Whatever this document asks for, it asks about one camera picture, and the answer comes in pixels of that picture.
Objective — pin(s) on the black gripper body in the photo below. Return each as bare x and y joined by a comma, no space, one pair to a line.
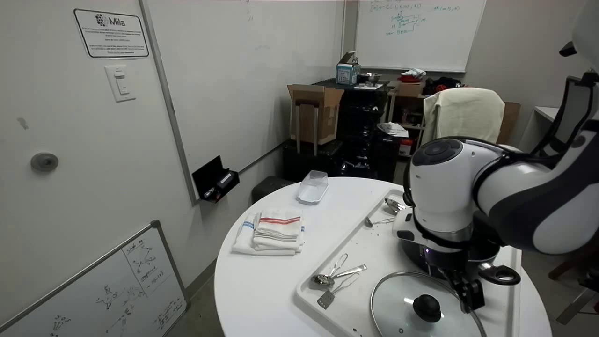
469,259

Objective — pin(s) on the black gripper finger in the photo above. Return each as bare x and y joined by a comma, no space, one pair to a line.
476,297
458,282

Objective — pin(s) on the glass lid with black knob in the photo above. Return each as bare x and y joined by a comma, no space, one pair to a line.
400,306

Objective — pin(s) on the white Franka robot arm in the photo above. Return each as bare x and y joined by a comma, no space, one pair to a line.
450,188

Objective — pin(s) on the white plastic tray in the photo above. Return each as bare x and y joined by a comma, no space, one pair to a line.
362,250

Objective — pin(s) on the metal tongs utensil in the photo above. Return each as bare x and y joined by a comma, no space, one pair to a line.
340,271

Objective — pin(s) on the small metal spatula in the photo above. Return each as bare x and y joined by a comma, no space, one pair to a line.
327,301

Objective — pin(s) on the chair with cream cover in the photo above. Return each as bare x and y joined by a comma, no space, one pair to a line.
465,115

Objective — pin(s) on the clear plastic container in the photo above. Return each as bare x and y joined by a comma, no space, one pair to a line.
312,188

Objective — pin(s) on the black case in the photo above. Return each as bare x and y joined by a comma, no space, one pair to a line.
310,162

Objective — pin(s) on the red striped white towel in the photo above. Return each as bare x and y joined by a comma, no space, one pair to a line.
278,226

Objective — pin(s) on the blue striped white towel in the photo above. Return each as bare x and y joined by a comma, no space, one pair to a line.
250,244

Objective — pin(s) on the tall cardboard box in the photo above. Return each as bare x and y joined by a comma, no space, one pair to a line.
315,113

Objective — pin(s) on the blue tissue box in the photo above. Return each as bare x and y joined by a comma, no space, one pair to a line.
347,72

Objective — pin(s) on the whiteboard with green writing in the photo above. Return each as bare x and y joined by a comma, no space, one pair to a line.
418,31

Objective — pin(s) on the black eraser holder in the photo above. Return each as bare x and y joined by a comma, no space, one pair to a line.
216,179

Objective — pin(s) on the small whiteboard with drawings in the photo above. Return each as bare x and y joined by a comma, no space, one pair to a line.
113,288

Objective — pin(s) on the large wall whiteboard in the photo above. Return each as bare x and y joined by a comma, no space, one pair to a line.
250,76

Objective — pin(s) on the white light switch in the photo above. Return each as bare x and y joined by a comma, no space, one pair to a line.
121,83

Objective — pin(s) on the white wall sign plate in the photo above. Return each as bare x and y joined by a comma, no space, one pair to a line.
113,33

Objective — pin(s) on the round grey wall knob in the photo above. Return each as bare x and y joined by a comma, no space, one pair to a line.
44,162

